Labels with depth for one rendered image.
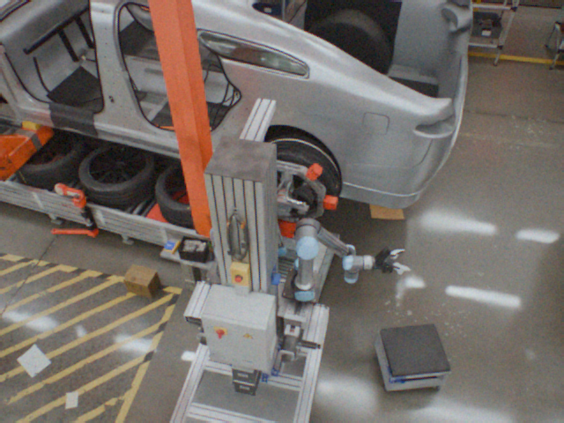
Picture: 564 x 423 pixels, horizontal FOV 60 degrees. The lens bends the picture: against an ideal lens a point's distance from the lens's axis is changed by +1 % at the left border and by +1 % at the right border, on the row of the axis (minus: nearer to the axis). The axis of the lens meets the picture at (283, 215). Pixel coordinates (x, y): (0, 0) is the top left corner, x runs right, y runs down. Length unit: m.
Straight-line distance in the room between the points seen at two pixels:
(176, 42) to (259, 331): 1.55
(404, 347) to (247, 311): 1.36
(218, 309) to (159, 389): 1.35
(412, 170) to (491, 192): 1.88
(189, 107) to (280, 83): 0.66
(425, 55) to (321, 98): 1.89
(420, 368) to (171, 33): 2.53
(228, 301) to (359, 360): 1.51
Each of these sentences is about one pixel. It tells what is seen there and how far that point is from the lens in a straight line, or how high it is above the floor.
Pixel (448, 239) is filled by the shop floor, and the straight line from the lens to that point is 4.64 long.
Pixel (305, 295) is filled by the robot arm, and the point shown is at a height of 1.01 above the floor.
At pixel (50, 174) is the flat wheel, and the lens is 4.79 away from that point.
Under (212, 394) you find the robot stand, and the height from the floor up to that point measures 0.21.
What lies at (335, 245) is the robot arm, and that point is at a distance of 2.75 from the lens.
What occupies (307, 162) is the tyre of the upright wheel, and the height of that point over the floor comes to 1.14.
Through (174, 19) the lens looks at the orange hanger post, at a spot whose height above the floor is 2.23.
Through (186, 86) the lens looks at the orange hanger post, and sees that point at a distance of 2.88.
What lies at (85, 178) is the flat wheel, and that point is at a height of 0.50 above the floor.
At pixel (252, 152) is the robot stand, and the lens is 2.10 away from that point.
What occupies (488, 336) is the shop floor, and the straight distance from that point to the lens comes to 4.15.
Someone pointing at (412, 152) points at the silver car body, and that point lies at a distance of 3.33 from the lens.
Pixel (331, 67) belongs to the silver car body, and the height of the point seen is 1.76.
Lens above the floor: 3.38
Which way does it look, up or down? 47 degrees down
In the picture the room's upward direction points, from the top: straight up
